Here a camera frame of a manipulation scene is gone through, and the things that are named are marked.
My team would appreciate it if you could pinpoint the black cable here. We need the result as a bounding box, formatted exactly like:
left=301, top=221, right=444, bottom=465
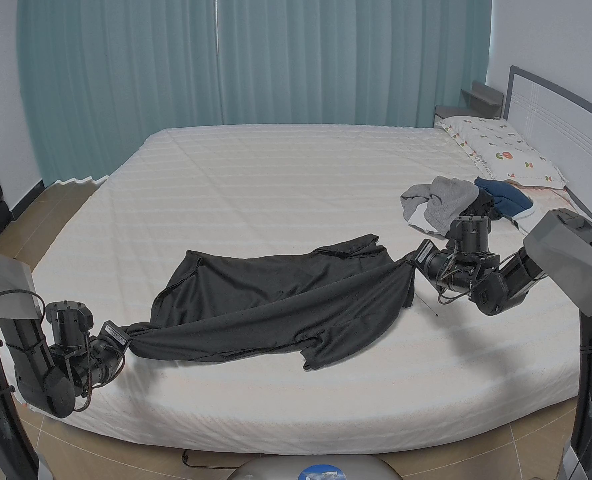
left=182, top=448, right=242, bottom=469
left=0, top=289, right=45, bottom=320
left=436, top=287, right=473, bottom=305
left=73, top=358, right=99, bottom=412

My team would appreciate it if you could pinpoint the grey bedside table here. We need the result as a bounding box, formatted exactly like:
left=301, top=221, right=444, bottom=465
left=433, top=80, right=506, bottom=129

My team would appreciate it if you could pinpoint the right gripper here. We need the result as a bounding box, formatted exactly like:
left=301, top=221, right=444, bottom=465
left=414, top=239, right=452, bottom=284

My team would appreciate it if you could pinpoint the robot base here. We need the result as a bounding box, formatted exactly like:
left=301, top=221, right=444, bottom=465
left=226, top=455, right=402, bottom=480

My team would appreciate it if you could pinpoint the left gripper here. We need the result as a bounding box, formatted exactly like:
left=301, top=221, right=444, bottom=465
left=90, top=321, right=129, bottom=384

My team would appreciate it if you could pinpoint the white printed pillow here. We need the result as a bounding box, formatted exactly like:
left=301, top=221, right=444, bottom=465
left=438, top=115, right=569, bottom=189

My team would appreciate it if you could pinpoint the black T-shirt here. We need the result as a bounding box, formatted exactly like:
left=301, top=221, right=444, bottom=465
left=126, top=234, right=439, bottom=371

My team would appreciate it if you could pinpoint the pale pink pillow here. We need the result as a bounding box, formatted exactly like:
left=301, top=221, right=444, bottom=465
left=513, top=182, right=574, bottom=206

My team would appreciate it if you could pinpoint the pile of clothes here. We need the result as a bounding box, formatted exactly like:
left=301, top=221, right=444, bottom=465
left=400, top=175, right=537, bottom=234

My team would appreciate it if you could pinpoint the bed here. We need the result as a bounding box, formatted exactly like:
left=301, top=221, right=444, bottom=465
left=0, top=65, right=592, bottom=456

